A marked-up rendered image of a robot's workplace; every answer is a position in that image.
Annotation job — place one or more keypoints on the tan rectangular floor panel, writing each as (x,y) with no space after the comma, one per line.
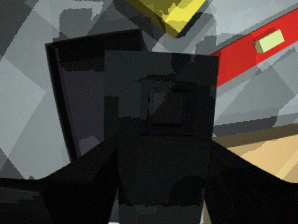
(275,150)

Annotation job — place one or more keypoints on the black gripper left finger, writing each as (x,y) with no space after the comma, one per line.
(82,192)

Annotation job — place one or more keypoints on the red spirit level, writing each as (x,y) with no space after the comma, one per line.
(244,53)

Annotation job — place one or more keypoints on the yellow rectangular block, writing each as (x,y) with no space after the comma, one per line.
(170,15)

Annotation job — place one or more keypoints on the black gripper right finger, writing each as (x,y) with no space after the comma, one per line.
(237,192)

